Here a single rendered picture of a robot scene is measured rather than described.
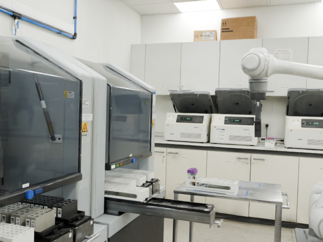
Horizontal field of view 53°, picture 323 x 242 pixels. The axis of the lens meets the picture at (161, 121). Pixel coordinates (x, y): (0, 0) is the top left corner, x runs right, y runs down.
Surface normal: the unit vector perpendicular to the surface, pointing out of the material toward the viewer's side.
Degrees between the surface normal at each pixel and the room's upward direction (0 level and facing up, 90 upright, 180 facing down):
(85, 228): 90
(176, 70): 90
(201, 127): 90
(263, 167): 90
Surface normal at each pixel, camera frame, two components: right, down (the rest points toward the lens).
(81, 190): 0.94, 0.04
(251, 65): -0.54, 0.02
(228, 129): -0.33, 0.02
